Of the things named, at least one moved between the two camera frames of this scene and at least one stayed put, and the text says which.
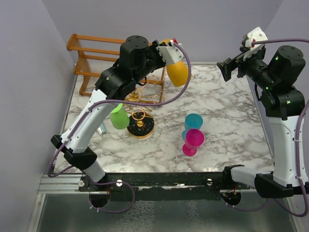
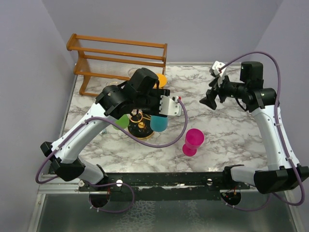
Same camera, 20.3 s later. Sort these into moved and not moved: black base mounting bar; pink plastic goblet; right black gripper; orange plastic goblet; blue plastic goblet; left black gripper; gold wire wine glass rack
Moved: orange plastic goblet; blue plastic goblet; left black gripper; right black gripper
Not moved: black base mounting bar; gold wire wine glass rack; pink plastic goblet
